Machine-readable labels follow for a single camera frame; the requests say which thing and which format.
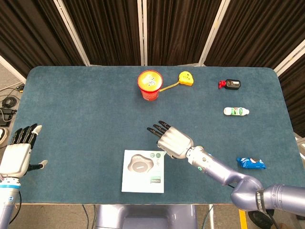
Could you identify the blue felt table mat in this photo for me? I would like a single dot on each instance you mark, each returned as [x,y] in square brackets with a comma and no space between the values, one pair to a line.
[95,119]

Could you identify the black curtain partition panel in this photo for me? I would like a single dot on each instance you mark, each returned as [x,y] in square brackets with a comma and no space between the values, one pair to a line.
[181,31]
[296,100]
[28,31]
[104,31]
[259,31]

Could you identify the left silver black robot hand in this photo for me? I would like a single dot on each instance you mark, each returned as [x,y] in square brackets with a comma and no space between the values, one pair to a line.
[14,159]

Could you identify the blue cookie snack packet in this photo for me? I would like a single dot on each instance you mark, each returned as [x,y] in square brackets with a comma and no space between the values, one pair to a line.
[250,163]

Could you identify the yellow tape measure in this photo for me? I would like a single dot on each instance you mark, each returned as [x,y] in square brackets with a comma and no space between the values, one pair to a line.
[186,78]

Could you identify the red cup with yellow lid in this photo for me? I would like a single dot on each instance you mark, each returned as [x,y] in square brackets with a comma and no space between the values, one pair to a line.
[150,83]

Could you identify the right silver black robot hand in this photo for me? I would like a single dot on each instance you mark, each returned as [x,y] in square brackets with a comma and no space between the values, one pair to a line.
[175,142]

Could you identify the purple robot base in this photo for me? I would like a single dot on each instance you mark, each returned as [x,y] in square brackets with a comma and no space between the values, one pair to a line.
[143,217]

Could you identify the white green small bottle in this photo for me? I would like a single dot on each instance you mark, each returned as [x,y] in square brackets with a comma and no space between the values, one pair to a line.
[236,111]

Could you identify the black shoe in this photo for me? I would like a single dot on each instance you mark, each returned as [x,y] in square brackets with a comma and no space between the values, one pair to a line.
[258,218]

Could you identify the black bottle with red cap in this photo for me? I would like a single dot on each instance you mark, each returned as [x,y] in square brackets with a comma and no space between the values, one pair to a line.
[232,84]

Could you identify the yellow floor tape strip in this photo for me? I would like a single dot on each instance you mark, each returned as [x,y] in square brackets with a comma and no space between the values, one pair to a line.
[242,220]

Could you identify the white speaker product box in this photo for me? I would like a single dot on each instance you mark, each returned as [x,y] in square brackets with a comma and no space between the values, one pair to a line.
[135,183]

